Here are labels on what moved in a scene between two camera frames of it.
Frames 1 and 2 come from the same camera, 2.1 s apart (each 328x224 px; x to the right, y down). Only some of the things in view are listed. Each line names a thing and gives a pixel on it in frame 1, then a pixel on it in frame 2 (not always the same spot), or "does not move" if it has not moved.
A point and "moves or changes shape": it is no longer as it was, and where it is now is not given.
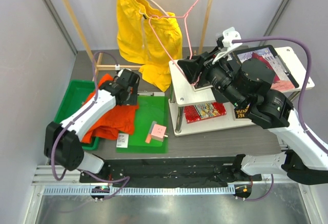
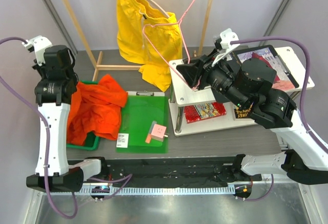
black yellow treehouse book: (242, 113) does not move
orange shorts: (121, 120) moves or changes shape
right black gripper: (191, 67) does not move
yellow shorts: (147, 35) does not move
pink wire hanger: (183, 16) -> (182, 33)
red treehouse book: (195, 113) does not move
